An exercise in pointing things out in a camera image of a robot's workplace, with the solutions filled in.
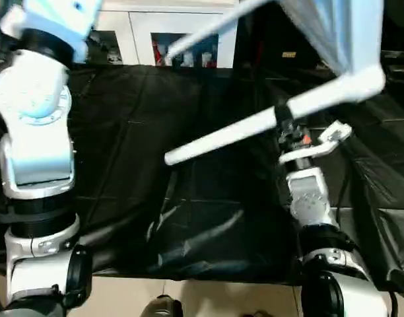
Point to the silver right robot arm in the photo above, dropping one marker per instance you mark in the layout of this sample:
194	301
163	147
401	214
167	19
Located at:
309	198

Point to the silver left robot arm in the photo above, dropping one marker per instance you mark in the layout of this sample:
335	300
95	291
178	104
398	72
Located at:
37	148

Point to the small tan label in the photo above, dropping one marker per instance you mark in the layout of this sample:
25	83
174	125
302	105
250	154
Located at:
288	54

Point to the red object behind glass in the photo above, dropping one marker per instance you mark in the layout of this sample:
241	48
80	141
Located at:
160	54

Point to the black mat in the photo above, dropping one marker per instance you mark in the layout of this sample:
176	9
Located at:
155	165

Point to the white cabinet with glass doors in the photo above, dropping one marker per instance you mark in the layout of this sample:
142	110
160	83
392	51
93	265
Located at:
139	29

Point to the brown grey shoe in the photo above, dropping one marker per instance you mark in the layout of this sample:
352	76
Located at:
162	307

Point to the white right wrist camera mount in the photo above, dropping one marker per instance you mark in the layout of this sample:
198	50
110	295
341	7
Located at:
334	133

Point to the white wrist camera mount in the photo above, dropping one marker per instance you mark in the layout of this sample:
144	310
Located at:
334	133
56	16

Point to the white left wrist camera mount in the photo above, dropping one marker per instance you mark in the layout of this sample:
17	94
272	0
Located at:
56	16

